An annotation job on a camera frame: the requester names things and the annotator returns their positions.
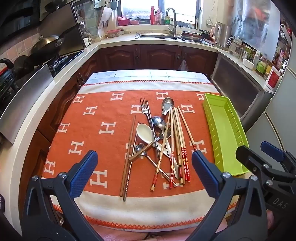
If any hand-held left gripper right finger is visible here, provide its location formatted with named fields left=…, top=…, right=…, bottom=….
left=190, top=151, right=269, bottom=241

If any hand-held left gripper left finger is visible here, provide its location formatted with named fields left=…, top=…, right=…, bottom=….
left=22, top=150, right=104, bottom=241

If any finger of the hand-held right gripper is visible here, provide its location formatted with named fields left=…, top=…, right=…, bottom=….
left=236, top=145, right=287, bottom=193
left=261, top=141, right=296, bottom=173

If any green plastic utensil tray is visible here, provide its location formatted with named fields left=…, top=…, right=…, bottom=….
left=203, top=93, right=251, bottom=176

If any grey refrigerator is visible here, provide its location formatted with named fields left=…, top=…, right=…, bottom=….
left=240, top=60, right=296, bottom=167

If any bamboo chopstick with red end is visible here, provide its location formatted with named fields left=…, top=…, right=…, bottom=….
left=169, top=108, right=175, bottom=189
left=151, top=110, right=172, bottom=192

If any dark brown chopsticks pair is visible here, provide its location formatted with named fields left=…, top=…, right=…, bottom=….
left=122, top=121, right=140, bottom=202

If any brown wooden chopstick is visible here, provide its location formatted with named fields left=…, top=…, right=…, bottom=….
left=120, top=115, right=136, bottom=197

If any small metal spoon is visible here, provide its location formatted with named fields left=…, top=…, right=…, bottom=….
left=134, top=143, right=178, bottom=188

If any orange patterned blanket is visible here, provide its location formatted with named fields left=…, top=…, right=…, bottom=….
left=44, top=80, right=251, bottom=230

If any metal tablespoon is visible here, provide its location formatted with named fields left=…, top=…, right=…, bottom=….
left=151, top=116, right=181, bottom=180

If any steel cabinet appliance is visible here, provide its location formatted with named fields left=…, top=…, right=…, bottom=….
left=210, top=53, right=275, bottom=132

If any white ceramic spoon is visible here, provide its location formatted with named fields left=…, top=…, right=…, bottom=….
left=136, top=123, right=171, bottom=160

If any red and white canister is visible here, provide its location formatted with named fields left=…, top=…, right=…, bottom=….
left=265, top=66, right=281, bottom=92

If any pink clothing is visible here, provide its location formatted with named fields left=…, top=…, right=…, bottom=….
left=92, top=228, right=199, bottom=241

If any large metal soup spoon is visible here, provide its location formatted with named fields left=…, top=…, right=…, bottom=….
left=161, top=97, right=174, bottom=115

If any bottle with green label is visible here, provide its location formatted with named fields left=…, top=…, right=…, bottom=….
left=256, top=56, right=269, bottom=76

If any metal fork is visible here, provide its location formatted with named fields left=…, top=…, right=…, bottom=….
left=139, top=97, right=161, bottom=159

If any white bowl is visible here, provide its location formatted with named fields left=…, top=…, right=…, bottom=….
left=242, top=58, right=255, bottom=69

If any steel splash guard panel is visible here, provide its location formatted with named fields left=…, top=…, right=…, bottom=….
left=0, top=65, right=55, bottom=144
left=58, top=2, right=85, bottom=56

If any white plastic bottle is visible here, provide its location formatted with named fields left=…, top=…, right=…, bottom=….
left=253, top=50, right=261, bottom=70

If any glass jar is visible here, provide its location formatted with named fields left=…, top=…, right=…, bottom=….
left=242, top=45, right=253, bottom=61

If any clear plastic bag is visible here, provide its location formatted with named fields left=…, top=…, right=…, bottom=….
left=178, top=59, right=190, bottom=71

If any glass pitcher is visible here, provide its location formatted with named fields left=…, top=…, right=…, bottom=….
left=228, top=37, right=243, bottom=58

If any pale blue table cover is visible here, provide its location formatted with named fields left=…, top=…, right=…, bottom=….
left=87, top=70, right=210, bottom=85

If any dark frying pan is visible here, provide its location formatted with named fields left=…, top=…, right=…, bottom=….
left=13, top=54, right=35, bottom=75

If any white electric kettle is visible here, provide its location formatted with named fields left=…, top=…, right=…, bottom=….
left=210, top=22, right=232, bottom=49

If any wok with lid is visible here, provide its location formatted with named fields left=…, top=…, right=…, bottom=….
left=30, top=24, right=82, bottom=61

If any white kitchen countertop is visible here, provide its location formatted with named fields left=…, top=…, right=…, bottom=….
left=0, top=25, right=275, bottom=232

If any red frying pan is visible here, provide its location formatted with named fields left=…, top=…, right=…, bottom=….
left=179, top=30, right=208, bottom=42

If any pink food container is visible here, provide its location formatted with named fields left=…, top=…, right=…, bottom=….
left=106, top=29, right=122, bottom=39

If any steel sink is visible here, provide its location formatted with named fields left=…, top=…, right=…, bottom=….
left=135, top=32, right=178, bottom=39

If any steel faucet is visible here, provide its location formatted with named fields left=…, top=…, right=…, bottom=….
left=165, top=8, right=178, bottom=35

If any wooden cutting board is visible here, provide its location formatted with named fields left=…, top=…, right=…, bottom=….
left=96, top=6, right=115, bottom=29

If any black range hood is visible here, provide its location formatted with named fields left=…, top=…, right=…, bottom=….
left=0, top=0, right=72, bottom=40

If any kitchen window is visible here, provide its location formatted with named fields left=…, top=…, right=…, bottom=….
left=120, top=0, right=200, bottom=25

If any wooden-handled metal spoon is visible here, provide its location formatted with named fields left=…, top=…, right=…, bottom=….
left=128, top=130, right=171, bottom=163

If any clear plastic wall sheet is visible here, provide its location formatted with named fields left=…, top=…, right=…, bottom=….
left=231, top=0, right=278, bottom=58

